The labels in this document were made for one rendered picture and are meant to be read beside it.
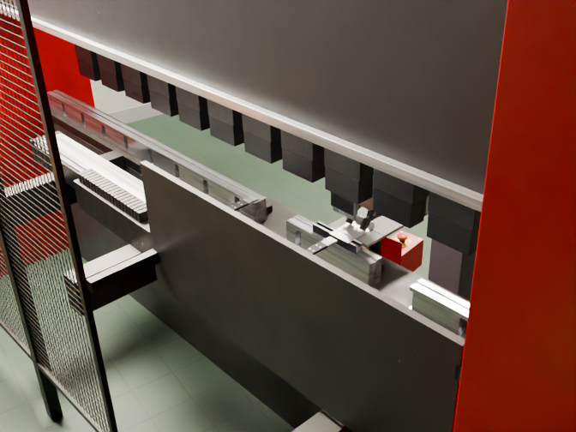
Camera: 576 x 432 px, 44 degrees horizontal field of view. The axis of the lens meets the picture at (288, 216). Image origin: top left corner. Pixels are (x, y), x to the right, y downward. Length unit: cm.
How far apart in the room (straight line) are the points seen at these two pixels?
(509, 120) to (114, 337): 283
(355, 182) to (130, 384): 164
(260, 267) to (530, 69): 98
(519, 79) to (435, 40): 58
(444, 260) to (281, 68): 141
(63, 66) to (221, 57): 196
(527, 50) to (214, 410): 243
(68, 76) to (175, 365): 166
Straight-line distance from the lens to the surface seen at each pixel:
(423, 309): 217
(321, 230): 238
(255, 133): 243
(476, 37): 151
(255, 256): 178
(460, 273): 303
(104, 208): 269
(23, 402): 341
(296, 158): 230
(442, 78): 158
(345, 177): 216
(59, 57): 399
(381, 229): 238
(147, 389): 330
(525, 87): 102
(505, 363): 124
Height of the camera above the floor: 224
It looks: 30 degrees down
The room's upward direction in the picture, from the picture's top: 2 degrees counter-clockwise
